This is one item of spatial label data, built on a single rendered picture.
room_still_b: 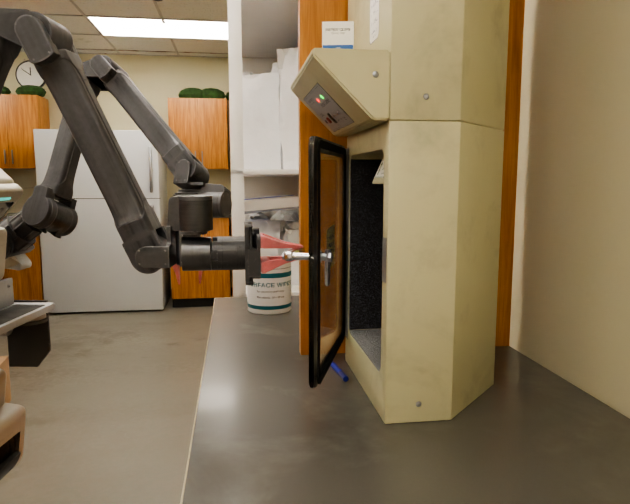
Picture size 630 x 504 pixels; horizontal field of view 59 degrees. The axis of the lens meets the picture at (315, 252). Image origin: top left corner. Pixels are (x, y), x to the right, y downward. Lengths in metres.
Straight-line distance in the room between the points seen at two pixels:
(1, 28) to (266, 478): 0.77
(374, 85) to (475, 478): 0.56
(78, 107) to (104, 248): 4.92
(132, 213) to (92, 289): 5.03
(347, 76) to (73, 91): 0.43
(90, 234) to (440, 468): 5.29
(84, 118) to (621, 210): 0.91
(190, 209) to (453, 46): 0.47
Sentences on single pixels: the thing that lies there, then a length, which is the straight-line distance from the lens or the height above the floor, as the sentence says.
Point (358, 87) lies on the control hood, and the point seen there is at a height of 1.46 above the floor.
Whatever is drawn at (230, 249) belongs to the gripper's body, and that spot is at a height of 1.21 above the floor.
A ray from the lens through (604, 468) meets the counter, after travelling 0.89.
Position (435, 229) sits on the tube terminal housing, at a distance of 0.88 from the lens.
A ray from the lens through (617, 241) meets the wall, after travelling 1.11.
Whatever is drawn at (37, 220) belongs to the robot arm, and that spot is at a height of 1.23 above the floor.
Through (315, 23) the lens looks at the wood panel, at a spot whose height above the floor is 1.64.
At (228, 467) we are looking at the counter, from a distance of 0.81.
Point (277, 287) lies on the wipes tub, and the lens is 1.60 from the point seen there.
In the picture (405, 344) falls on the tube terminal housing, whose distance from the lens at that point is 0.89.
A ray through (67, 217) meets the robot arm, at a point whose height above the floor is 1.23.
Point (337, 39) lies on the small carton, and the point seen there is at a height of 1.54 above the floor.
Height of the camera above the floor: 1.32
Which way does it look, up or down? 7 degrees down
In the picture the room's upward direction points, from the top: straight up
